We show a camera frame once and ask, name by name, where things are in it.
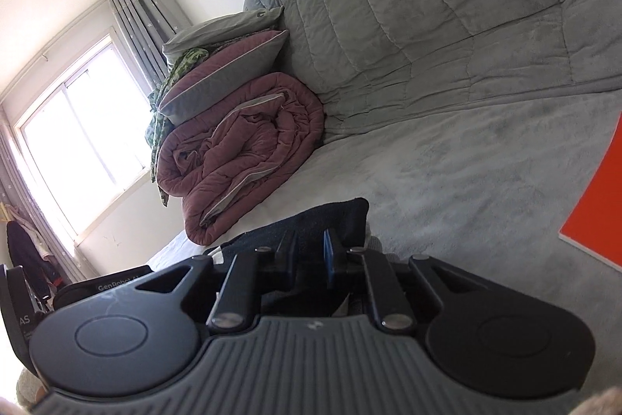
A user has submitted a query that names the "pale hanging garment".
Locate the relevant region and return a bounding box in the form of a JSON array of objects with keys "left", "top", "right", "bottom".
[{"left": 22, "top": 223, "right": 55, "bottom": 267}]

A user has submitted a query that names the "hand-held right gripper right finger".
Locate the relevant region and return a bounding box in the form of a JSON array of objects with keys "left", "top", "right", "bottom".
[{"left": 322, "top": 227, "right": 489, "bottom": 335}]

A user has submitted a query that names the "cream and black printed sweatshirt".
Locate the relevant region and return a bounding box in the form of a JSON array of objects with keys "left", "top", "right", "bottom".
[{"left": 201, "top": 198, "right": 390, "bottom": 319}]

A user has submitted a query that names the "window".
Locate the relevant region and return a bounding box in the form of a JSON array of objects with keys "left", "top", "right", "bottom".
[{"left": 14, "top": 33, "right": 166, "bottom": 241}]

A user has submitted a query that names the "bed with grey sheet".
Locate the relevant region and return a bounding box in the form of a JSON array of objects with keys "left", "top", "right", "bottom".
[{"left": 146, "top": 89, "right": 622, "bottom": 415}]

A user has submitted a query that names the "green patterned blanket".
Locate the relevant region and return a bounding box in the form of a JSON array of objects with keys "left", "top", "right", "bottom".
[{"left": 143, "top": 47, "right": 210, "bottom": 208}]

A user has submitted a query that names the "dark hanging jacket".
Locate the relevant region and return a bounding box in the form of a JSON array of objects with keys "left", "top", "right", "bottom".
[{"left": 6, "top": 221, "right": 59, "bottom": 294}]

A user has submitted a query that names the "purple pillow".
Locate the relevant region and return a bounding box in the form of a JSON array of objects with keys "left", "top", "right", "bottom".
[{"left": 158, "top": 30, "right": 291, "bottom": 125}]

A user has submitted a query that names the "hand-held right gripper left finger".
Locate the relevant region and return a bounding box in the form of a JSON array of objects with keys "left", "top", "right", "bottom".
[{"left": 140, "top": 229, "right": 300, "bottom": 332}]

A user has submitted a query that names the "orange flat board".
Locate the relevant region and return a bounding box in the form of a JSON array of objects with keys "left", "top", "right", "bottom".
[{"left": 559, "top": 111, "right": 622, "bottom": 274}]

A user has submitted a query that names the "grey pillow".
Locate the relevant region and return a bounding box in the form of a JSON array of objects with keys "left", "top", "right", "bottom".
[{"left": 162, "top": 5, "right": 285, "bottom": 67}]

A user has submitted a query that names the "purple folded quilt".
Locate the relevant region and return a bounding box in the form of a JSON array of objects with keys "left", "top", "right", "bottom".
[{"left": 155, "top": 72, "right": 325, "bottom": 247}]

